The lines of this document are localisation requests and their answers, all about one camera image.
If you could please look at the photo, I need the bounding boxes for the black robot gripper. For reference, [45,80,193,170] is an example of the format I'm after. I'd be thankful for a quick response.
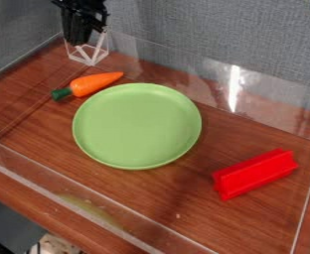
[51,0,110,46]

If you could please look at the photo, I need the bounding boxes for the orange toy carrot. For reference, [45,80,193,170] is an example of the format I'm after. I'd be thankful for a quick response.
[52,71,123,101]

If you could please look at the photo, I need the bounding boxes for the green round plate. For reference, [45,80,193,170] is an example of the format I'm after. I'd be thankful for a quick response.
[74,83,202,171]

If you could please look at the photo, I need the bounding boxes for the red plastic block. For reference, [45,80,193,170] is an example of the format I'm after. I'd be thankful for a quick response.
[213,149,298,200]

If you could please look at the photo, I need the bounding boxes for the clear acrylic enclosure walls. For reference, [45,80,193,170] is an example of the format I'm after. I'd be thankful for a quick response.
[0,33,310,254]

